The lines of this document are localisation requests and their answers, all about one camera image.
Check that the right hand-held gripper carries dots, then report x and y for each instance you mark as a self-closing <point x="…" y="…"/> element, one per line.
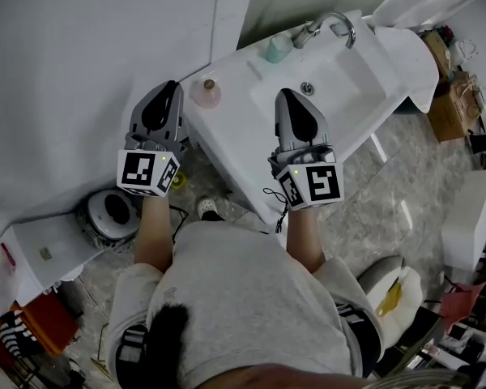
<point x="324" y="185"/>

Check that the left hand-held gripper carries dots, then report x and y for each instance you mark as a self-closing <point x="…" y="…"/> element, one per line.
<point x="135" y="170"/>

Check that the translucent pink bottle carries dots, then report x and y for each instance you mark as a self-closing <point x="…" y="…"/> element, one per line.
<point x="205" y="95"/>

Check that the person's left forearm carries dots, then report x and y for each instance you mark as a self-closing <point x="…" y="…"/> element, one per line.
<point x="154" y="233"/>

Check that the person's right forearm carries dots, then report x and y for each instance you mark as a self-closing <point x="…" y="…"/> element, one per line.
<point x="303" y="237"/>

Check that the yellow bottle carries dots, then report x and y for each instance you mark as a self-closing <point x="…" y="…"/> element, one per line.
<point x="178" y="180"/>

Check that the white bathroom sink with faucet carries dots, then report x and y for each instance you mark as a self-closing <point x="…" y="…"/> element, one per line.
<point x="227" y="128"/>

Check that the teal plastic cup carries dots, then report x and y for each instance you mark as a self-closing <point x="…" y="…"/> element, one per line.
<point x="277" y="51"/>

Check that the chrome faucet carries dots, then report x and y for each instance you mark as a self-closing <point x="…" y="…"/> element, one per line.
<point x="308" y="35"/>

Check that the person's white clog shoe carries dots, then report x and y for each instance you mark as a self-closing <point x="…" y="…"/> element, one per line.
<point x="207" y="206"/>

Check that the person's black trouser leg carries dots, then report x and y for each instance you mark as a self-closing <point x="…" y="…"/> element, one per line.
<point x="212" y="216"/>

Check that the dark green bin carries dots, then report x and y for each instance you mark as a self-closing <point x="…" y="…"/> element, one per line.
<point x="407" y="108"/>

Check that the white round appliance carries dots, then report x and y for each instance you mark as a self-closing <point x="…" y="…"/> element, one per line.
<point x="101" y="217"/>

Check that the white curved panel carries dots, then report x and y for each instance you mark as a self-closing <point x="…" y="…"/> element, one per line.
<point x="409" y="67"/>

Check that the large cardboard box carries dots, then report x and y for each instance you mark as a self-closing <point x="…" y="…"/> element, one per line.
<point x="449" y="112"/>

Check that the small cardboard box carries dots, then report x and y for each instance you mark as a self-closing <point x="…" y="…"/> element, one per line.
<point x="435" y="49"/>

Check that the white rectangular cabinet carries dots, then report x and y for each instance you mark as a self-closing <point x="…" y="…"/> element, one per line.
<point x="52" y="253"/>

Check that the person's grey shirt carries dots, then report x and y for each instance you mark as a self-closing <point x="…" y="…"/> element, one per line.
<point x="247" y="290"/>

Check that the white box appliance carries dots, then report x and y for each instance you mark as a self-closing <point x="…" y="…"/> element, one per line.
<point x="467" y="225"/>

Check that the yellow cloth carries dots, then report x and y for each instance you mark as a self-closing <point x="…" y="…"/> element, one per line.
<point x="389" y="302"/>

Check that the white cushioned chair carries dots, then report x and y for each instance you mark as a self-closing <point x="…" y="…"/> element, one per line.
<point x="409" y="294"/>

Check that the orange box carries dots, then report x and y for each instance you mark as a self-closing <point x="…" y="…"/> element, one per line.
<point x="50" y="324"/>

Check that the red cloth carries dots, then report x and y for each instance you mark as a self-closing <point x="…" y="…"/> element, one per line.
<point x="463" y="306"/>

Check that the black white striped fabric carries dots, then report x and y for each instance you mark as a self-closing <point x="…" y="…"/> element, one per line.
<point x="16" y="334"/>

